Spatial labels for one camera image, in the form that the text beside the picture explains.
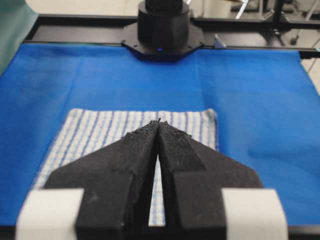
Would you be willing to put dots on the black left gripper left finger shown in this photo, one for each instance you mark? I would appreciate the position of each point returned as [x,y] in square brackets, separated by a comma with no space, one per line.
[104,195]

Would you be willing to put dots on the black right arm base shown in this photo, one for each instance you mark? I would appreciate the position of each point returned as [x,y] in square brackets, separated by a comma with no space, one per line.
[163,31]

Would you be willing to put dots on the green curtain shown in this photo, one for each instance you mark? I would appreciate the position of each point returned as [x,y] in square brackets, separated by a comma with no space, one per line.
[16,20]

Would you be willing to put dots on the white blue striped towel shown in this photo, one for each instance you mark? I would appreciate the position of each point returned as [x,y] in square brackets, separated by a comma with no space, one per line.
[85,131]

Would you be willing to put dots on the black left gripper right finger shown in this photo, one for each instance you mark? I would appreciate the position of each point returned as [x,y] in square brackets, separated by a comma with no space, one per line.
[209,196]

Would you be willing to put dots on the blue table cloth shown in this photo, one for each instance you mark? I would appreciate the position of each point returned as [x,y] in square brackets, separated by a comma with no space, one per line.
[267,111]

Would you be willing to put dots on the black table frame rail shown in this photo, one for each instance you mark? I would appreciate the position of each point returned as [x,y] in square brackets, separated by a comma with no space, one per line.
[213,34]

